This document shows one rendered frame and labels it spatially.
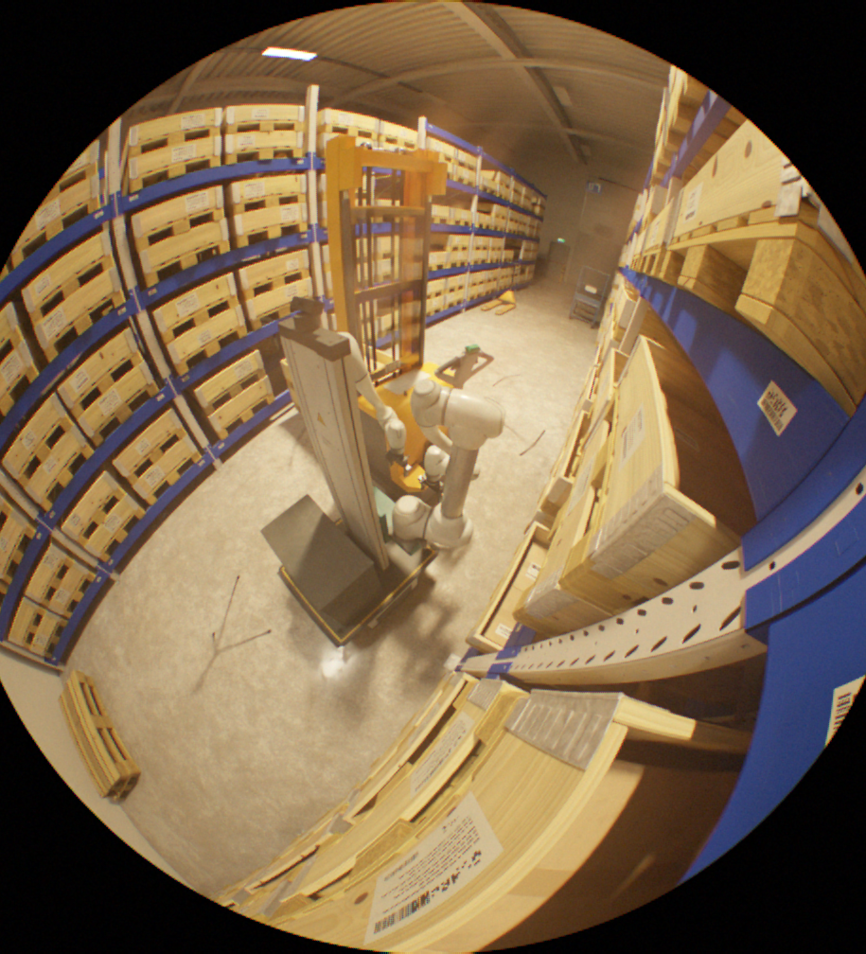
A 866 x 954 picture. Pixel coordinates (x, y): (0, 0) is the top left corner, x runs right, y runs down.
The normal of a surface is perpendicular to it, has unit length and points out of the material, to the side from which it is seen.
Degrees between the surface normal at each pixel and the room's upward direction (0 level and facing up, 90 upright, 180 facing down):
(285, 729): 0
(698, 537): 90
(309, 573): 0
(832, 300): 90
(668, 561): 90
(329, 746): 0
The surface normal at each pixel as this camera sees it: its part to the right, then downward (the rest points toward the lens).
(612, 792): 0.05, -0.62
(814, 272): -0.54, 0.64
